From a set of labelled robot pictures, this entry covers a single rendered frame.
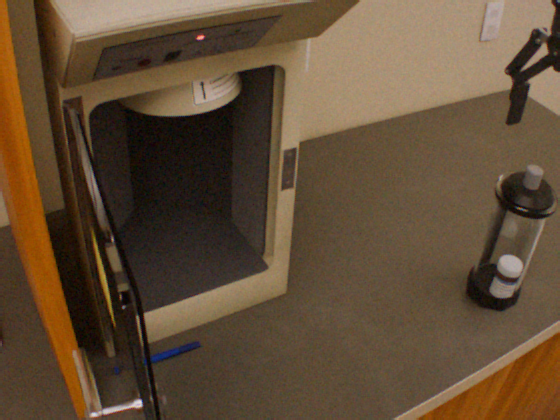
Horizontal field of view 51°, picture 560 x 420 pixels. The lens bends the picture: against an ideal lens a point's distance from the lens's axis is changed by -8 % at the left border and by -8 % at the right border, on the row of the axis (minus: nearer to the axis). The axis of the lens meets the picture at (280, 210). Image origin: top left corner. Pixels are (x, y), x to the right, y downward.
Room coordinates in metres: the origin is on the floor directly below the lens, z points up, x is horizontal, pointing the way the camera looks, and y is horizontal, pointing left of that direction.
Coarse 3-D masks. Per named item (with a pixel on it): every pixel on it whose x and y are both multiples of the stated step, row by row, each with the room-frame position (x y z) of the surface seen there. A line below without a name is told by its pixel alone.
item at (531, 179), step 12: (528, 168) 0.78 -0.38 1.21; (540, 168) 0.78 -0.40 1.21; (504, 180) 0.79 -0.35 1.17; (516, 180) 0.79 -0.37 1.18; (528, 180) 0.77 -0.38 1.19; (540, 180) 0.77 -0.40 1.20; (504, 192) 0.77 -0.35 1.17; (516, 192) 0.75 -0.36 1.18; (528, 192) 0.76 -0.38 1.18; (540, 192) 0.76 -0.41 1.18; (552, 192) 0.77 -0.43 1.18; (528, 204) 0.74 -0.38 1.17; (540, 204) 0.74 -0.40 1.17
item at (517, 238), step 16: (496, 208) 0.77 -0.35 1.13; (528, 208) 0.73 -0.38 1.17; (496, 224) 0.76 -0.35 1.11; (512, 224) 0.74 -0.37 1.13; (528, 224) 0.73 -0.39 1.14; (544, 224) 0.74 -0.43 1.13; (496, 240) 0.75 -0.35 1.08; (512, 240) 0.74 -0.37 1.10; (528, 240) 0.73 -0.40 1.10; (480, 256) 0.77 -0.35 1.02; (496, 256) 0.74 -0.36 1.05; (512, 256) 0.73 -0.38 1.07; (528, 256) 0.74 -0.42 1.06; (480, 272) 0.76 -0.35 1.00; (496, 272) 0.74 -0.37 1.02; (512, 272) 0.73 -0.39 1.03; (480, 288) 0.75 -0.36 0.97; (496, 288) 0.73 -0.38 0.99; (512, 288) 0.73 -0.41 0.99
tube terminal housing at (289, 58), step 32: (192, 64) 0.66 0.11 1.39; (224, 64) 0.68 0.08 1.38; (256, 64) 0.71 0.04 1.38; (288, 64) 0.73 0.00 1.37; (64, 96) 0.58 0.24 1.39; (96, 96) 0.60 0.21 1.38; (288, 96) 0.73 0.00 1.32; (64, 128) 0.58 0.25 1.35; (288, 128) 0.74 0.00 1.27; (64, 160) 0.60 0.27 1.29; (64, 192) 0.65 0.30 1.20; (288, 192) 0.74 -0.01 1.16; (288, 224) 0.74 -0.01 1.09; (288, 256) 0.75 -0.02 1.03; (224, 288) 0.68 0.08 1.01; (256, 288) 0.72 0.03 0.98; (96, 320) 0.60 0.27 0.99; (160, 320) 0.62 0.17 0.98; (192, 320) 0.65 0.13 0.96
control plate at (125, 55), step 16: (272, 16) 0.61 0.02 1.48; (192, 32) 0.56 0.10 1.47; (208, 32) 0.58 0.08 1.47; (224, 32) 0.60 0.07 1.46; (240, 32) 0.61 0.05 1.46; (256, 32) 0.63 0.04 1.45; (112, 48) 0.52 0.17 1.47; (128, 48) 0.54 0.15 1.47; (144, 48) 0.55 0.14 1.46; (160, 48) 0.57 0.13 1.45; (176, 48) 0.58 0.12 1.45; (192, 48) 0.60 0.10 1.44; (208, 48) 0.62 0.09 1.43; (224, 48) 0.64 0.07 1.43; (240, 48) 0.66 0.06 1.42; (112, 64) 0.55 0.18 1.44; (128, 64) 0.57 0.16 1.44; (160, 64) 0.60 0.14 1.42
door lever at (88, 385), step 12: (84, 348) 0.38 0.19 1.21; (84, 360) 0.37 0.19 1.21; (84, 372) 0.35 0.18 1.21; (84, 384) 0.34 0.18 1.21; (96, 384) 0.34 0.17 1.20; (84, 396) 0.33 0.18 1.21; (96, 396) 0.33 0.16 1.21; (132, 396) 0.33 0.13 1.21; (96, 408) 0.31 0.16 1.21; (108, 408) 0.32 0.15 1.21; (120, 408) 0.32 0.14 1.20; (132, 408) 0.32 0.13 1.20
